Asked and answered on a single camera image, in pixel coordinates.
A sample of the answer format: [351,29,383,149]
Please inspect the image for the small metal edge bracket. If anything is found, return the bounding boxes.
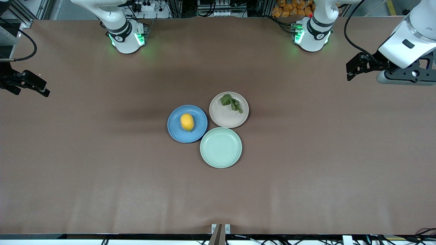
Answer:
[211,224,231,235]

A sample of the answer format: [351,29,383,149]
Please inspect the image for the grey metal side box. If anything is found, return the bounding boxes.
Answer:
[0,26,21,62]

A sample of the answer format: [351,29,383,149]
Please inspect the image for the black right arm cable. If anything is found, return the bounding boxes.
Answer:
[0,17,37,62]

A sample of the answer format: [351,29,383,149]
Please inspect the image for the black base cable bundle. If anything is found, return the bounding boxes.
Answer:
[266,15,297,34]

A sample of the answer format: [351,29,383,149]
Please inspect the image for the blue plate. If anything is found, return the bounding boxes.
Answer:
[167,105,208,143]

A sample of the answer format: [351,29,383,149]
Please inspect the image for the pale green plate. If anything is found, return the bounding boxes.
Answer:
[200,127,243,168]

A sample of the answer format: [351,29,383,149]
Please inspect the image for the white power strip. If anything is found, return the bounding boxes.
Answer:
[131,0,160,12]

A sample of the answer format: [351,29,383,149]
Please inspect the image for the yellow lemon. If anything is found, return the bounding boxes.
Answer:
[181,113,194,132]

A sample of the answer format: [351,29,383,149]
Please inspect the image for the grey mount bar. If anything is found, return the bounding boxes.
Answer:
[208,224,223,245]

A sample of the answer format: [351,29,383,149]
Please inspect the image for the aluminium frame profile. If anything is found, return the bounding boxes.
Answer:
[7,0,48,28]

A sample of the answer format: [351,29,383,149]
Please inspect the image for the orange bagged items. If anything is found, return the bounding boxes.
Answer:
[271,0,315,17]

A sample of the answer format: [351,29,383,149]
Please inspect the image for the brown table cover sheet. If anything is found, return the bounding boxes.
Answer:
[0,16,436,235]

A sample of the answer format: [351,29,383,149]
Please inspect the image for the green lettuce leaf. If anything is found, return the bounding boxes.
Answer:
[220,94,244,114]

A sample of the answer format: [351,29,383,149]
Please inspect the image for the beige pink plate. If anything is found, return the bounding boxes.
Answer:
[209,92,249,129]

